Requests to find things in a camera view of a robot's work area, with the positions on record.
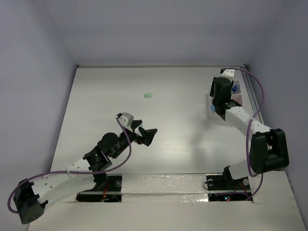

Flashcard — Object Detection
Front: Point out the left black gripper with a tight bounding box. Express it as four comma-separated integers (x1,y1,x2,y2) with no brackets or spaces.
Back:
111,120,156,159

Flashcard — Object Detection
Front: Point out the blue cap glue pen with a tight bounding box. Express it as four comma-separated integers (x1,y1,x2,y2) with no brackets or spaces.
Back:
231,84,239,94

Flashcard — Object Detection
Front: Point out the green eraser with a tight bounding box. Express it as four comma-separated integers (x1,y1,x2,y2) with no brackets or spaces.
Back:
144,93,152,98

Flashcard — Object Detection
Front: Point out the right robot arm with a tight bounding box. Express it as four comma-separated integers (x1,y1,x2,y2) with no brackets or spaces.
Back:
209,77,289,189

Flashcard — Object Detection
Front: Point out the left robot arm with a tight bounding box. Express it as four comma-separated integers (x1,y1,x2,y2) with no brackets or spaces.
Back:
7,113,158,224

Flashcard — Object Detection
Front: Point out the white compartment organizer box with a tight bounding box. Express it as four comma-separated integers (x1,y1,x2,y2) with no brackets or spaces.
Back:
207,80,243,119

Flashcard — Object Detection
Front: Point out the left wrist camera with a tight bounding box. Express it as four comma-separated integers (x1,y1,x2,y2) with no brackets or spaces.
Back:
115,112,134,128

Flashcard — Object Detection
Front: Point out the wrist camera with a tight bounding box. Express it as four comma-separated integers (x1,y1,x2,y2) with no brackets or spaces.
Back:
115,112,134,128
220,68,235,78

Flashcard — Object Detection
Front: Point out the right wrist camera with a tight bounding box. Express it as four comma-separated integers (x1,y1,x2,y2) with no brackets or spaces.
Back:
220,68,235,78

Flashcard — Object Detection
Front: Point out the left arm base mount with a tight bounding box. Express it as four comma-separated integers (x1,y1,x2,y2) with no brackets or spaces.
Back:
76,175,122,203

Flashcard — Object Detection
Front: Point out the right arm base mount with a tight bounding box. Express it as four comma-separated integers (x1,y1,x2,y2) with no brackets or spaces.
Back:
203,167,253,202

